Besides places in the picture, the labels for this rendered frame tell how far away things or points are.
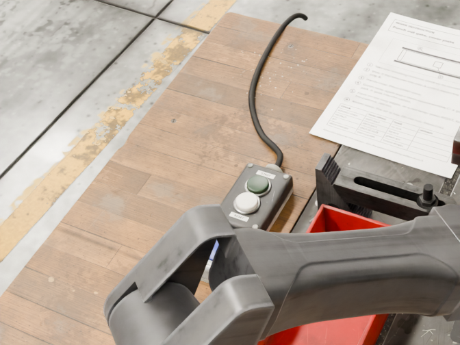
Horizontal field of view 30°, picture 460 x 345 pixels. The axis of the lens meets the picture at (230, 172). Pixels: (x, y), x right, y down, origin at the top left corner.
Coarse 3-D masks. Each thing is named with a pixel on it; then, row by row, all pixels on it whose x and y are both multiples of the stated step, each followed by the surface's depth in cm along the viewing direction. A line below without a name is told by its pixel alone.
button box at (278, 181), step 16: (304, 16) 147; (256, 80) 131; (256, 128) 124; (272, 144) 121; (240, 176) 115; (272, 176) 114; (288, 176) 114; (240, 192) 113; (272, 192) 112; (288, 192) 114; (224, 208) 111; (256, 208) 110; (272, 208) 111; (240, 224) 109; (256, 224) 109; (272, 224) 112
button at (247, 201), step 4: (244, 192) 112; (248, 192) 112; (240, 196) 111; (244, 196) 111; (248, 196) 111; (252, 196) 111; (256, 196) 111; (236, 200) 111; (240, 200) 111; (244, 200) 111; (248, 200) 111; (252, 200) 111; (256, 200) 111; (236, 204) 111; (240, 204) 111; (244, 204) 110; (248, 204) 110; (252, 204) 110; (256, 204) 110; (240, 208) 110; (244, 208) 110; (248, 208) 110; (252, 208) 110
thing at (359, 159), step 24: (360, 168) 117; (384, 168) 117; (408, 168) 116; (456, 168) 115; (456, 192) 113; (312, 216) 113; (384, 216) 111; (384, 336) 100; (408, 336) 99; (432, 336) 99
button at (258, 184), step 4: (256, 176) 114; (260, 176) 113; (248, 180) 113; (252, 180) 113; (256, 180) 113; (260, 180) 113; (264, 180) 113; (248, 184) 113; (252, 184) 113; (256, 184) 113; (260, 184) 112; (264, 184) 112; (268, 184) 113; (248, 188) 112; (252, 188) 112; (256, 188) 112; (260, 188) 112; (264, 188) 112; (252, 192) 112; (256, 192) 112; (260, 192) 112
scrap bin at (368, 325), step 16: (320, 208) 106; (336, 208) 105; (320, 224) 107; (336, 224) 107; (352, 224) 106; (368, 224) 104; (384, 224) 103; (336, 320) 101; (352, 320) 101; (368, 320) 101; (384, 320) 100; (272, 336) 101; (288, 336) 101; (304, 336) 100; (320, 336) 100; (336, 336) 100; (352, 336) 100; (368, 336) 94
